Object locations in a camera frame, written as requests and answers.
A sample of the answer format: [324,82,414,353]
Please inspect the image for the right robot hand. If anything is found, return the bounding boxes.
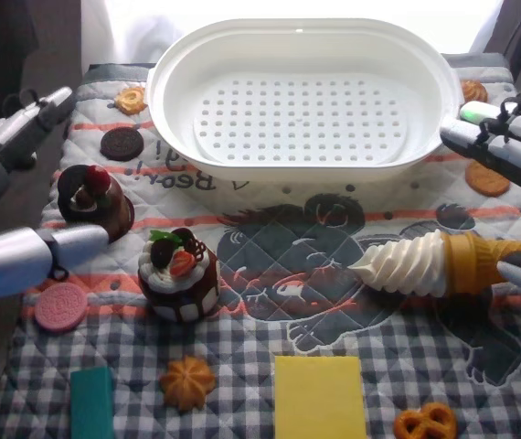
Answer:
[438,85,521,299]

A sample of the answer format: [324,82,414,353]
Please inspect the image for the chocolate dome cake with cherry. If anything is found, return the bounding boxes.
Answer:
[56,164,136,244]

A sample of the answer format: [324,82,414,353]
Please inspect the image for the toy ice cream cone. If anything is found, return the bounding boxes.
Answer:
[350,228,521,297]

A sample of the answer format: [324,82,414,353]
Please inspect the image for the cream cake with strawberry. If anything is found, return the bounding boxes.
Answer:
[137,227,221,324]

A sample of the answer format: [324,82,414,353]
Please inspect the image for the white perforated tray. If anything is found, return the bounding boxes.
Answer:
[144,16,466,183]

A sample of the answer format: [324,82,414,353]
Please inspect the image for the teal block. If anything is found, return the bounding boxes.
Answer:
[69,365,117,439]

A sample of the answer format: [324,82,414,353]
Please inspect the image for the grey quilt with printed bear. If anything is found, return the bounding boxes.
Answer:
[0,52,521,439]

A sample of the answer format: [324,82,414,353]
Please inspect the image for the yellow block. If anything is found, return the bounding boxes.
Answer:
[272,355,368,439]

